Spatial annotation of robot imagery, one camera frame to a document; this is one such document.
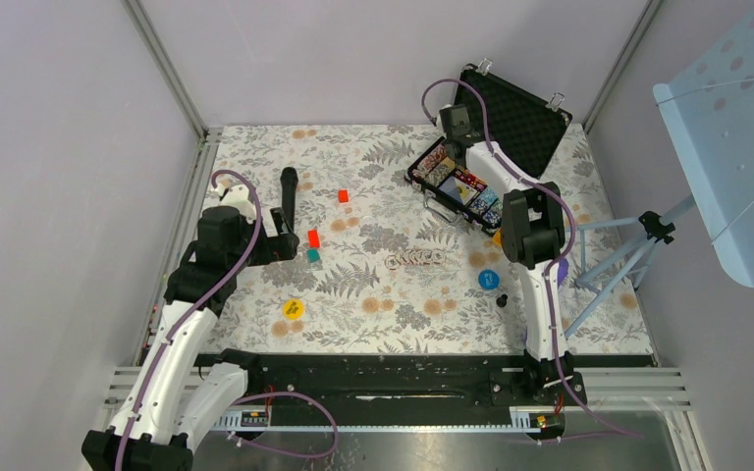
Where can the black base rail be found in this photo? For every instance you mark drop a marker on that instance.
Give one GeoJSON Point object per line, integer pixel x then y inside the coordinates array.
{"type": "Point", "coordinates": [403, 391]}

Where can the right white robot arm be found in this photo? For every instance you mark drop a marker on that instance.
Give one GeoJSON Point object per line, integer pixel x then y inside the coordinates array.
{"type": "Point", "coordinates": [533, 238]}

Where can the teal cube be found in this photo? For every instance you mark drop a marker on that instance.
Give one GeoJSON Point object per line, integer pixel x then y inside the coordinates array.
{"type": "Point", "coordinates": [313, 255]}

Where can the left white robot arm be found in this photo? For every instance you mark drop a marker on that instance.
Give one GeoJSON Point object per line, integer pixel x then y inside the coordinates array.
{"type": "Point", "coordinates": [156, 428]}

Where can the black chess pawn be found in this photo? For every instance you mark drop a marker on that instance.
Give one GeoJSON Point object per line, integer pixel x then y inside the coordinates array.
{"type": "Point", "coordinates": [502, 300]}

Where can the black cylinder orange cap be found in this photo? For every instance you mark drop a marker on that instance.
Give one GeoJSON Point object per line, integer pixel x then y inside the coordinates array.
{"type": "Point", "coordinates": [289, 182]}

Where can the row of red poker chips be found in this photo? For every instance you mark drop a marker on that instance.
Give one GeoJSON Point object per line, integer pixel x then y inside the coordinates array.
{"type": "Point", "coordinates": [415, 257]}

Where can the black poker case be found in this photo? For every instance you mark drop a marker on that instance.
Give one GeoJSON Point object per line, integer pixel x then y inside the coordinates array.
{"type": "Point", "coordinates": [528, 130]}

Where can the floral table mat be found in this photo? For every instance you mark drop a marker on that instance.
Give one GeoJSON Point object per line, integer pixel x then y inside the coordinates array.
{"type": "Point", "coordinates": [353, 302]}

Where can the yellow big blind button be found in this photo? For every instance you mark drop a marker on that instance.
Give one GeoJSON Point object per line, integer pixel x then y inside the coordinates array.
{"type": "Point", "coordinates": [293, 309]}

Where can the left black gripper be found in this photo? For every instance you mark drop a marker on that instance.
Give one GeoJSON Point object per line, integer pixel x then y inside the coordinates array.
{"type": "Point", "coordinates": [277, 247]}

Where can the long red block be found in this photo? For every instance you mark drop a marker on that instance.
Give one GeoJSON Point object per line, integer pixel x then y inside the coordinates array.
{"type": "Point", "coordinates": [314, 239]}

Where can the blue small blind button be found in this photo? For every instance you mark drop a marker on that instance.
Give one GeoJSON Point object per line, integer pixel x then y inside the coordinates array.
{"type": "Point", "coordinates": [488, 279]}

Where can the light blue music stand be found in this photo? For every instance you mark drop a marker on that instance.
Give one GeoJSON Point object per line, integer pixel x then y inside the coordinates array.
{"type": "Point", "coordinates": [708, 111]}

